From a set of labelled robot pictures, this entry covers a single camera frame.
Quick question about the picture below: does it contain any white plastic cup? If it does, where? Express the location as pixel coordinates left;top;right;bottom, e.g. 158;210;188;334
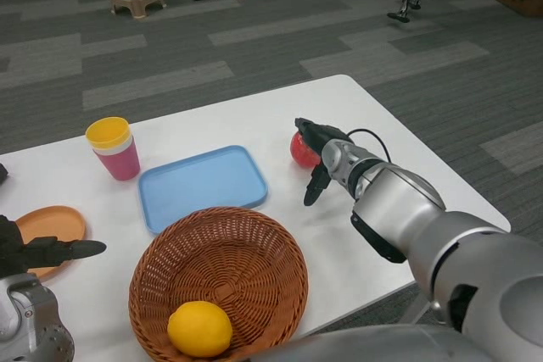
90;137;134;156

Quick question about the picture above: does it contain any light blue plastic tray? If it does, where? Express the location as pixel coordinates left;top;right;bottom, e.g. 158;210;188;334
137;145;269;236

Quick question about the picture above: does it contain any pink plastic cup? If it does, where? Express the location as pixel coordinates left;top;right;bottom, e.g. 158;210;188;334
93;141;141;181

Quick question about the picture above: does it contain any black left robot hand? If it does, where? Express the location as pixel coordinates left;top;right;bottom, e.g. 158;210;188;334
0;214;107;281

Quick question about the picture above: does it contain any brown wicker basket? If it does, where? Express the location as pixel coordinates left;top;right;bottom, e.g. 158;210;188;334
128;206;310;362

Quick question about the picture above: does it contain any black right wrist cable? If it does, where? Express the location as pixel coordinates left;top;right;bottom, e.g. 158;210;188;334
345;127;392;164

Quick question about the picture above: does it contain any orange plastic plate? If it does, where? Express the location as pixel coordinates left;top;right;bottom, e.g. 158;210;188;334
14;205;87;282

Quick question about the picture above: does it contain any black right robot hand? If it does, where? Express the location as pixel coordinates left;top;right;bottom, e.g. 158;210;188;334
294;117;351;207

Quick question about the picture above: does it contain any yellow plastic cup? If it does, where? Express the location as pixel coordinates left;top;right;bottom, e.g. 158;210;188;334
85;117;131;152

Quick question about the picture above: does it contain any yellow lemon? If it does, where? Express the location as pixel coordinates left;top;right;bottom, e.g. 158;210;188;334
166;300;233;358

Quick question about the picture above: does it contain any red apple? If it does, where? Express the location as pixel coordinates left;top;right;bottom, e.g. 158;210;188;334
289;131;322;170

